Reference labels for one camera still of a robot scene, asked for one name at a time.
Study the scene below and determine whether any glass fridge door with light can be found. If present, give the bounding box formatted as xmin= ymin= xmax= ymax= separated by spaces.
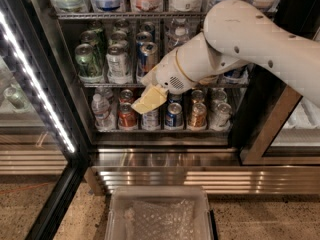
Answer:
xmin=0 ymin=0 xmax=86 ymax=240

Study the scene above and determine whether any front green soda can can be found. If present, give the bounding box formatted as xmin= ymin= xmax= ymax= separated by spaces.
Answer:
xmin=75 ymin=43 xmax=103 ymax=83

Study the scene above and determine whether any green soda can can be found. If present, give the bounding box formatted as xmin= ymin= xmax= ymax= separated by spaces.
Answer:
xmin=80 ymin=30 xmax=103 ymax=50
xmin=75 ymin=43 xmax=103 ymax=83

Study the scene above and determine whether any dark soda bottle white cap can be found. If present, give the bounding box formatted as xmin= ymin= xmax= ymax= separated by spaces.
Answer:
xmin=142 ymin=109 xmax=160 ymax=130

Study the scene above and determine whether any bottom gold can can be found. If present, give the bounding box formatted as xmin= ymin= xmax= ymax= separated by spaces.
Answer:
xmin=188 ymin=103 xmax=207 ymax=129

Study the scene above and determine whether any middle wire shelf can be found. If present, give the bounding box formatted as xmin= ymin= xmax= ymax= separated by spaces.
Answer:
xmin=82 ymin=83 xmax=249 ymax=88

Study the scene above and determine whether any bottom shelf water bottle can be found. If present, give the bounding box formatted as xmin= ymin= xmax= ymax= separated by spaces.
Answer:
xmin=91 ymin=94 xmax=115 ymax=131

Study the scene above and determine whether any clear plastic bin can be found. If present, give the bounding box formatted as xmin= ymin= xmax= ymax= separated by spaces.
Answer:
xmin=104 ymin=186 xmax=214 ymax=240

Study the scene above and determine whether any front blue pepsi can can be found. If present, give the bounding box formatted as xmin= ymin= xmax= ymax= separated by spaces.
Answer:
xmin=223 ymin=66 xmax=247 ymax=84

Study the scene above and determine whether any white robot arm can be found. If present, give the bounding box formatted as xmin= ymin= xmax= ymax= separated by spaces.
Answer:
xmin=132 ymin=0 xmax=320 ymax=114

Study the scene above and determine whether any shelf water bottle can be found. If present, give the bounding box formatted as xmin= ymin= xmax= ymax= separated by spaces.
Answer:
xmin=91 ymin=94 xmax=115 ymax=131
xmin=167 ymin=27 xmax=190 ymax=52

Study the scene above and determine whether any wire shelf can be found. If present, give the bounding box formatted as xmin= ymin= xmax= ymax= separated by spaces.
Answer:
xmin=82 ymin=83 xmax=249 ymax=88
xmin=54 ymin=11 xmax=206 ymax=20

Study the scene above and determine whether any white 7up can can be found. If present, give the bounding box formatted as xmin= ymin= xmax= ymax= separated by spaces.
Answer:
xmin=106 ymin=44 xmax=129 ymax=84
xmin=108 ymin=30 xmax=129 ymax=50

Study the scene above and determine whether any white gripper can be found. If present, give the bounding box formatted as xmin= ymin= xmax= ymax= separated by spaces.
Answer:
xmin=131 ymin=48 xmax=197 ymax=114

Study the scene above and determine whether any bottom silver can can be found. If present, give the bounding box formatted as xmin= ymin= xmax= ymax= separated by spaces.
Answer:
xmin=210 ymin=102 xmax=232 ymax=131

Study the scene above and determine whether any blue pepsi can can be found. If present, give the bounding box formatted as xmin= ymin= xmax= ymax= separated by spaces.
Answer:
xmin=223 ymin=66 xmax=247 ymax=84
xmin=165 ymin=103 xmax=183 ymax=128

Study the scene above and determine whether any bottom blue pepsi can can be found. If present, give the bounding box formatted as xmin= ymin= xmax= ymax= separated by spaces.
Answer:
xmin=165 ymin=103 xmax=183 ymax=128

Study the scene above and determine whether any front orange soda can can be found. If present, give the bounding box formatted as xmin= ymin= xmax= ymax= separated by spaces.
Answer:
xmin=118 ymin=103 xmax=137 ymax=130

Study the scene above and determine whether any front red bull can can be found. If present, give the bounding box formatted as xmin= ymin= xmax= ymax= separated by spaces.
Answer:
xmin=136 ymin=42 xmax=159 ymax=82

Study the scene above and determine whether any upper wire shelf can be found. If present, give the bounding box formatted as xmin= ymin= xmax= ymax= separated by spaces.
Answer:
xmin=54 ymin=11 xmax=206 ymax=20

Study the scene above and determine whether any middle shelf water bottle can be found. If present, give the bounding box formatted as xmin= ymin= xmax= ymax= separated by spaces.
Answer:
xmin=167 ymin=27 xmax=190 ymax=52

